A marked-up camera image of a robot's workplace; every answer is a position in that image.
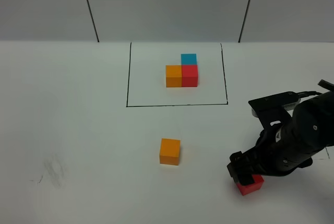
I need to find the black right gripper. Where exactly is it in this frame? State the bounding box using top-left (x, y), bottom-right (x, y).
top-left (227, 127), bottom-right (313, 186)

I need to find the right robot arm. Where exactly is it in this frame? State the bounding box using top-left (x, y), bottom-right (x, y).
top-left (227, 91), bottom-right (333, 186)

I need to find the template red block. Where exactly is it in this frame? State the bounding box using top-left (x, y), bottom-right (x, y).
top-left (182, 65), bottom-right (198, 87)

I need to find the template orange block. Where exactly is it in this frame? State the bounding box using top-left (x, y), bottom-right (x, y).
top-left (165, 65), bottom-right (182, 87)

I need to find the template blue block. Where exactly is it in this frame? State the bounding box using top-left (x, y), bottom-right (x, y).
top-left (181, 53), bottom-right (197, 65)

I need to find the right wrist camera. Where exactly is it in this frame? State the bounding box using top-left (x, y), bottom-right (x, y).
top-left (248, 91), bottom-right (301, 131)

